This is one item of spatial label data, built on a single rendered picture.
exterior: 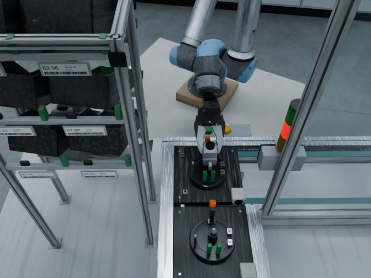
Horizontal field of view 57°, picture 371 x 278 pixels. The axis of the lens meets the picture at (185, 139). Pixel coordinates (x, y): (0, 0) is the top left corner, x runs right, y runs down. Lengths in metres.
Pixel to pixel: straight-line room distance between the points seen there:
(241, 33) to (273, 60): 2.06
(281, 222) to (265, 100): 0.67
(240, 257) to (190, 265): 0.15
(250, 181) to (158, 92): 0.67
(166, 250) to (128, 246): 0.17
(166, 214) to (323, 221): 0.54
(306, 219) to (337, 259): 0.16
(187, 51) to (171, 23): 2.60
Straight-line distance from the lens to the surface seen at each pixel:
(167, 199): 1.18
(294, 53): 3.59
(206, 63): 1.14
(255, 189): 1.27
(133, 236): 1.23
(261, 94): 1.71
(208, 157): 1.11
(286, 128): 0.88
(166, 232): 1.12
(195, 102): 1.58
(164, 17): 3.99
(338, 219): 1.29
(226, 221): 1.13
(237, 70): 1.45
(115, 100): 0.77
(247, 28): 1.38
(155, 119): 1.55
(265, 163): 0.98
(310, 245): 1.28
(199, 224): 1.10
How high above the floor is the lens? 1.97
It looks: 49 degrees down
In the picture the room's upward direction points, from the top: 1 degrees clockwise
